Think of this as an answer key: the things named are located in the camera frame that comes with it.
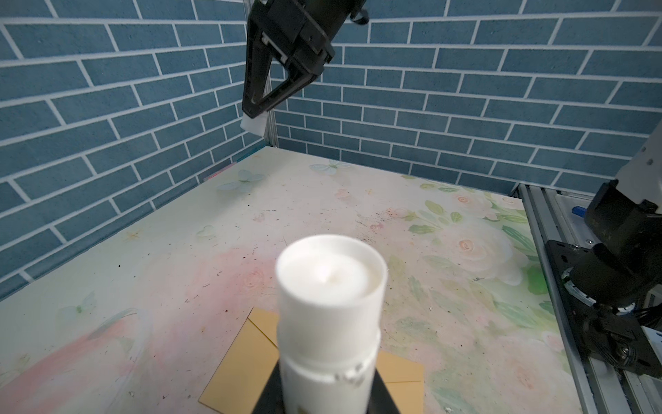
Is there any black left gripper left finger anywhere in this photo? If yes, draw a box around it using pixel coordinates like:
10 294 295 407
252 362 284 414

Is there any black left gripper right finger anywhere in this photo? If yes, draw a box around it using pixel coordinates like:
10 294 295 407
368 370 400 414

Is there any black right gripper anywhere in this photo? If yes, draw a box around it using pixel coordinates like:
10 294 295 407
242 0 369 118

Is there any brown kraft envelope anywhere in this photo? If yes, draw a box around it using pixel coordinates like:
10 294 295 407
198 307 424 413

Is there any translucent glue stick cap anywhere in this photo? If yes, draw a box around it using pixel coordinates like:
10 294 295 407
241 112 269 137

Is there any white glue stick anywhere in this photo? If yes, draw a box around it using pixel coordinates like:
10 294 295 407
275 235 388 413

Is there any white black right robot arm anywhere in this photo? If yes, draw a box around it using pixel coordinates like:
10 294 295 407
244 1 661 374

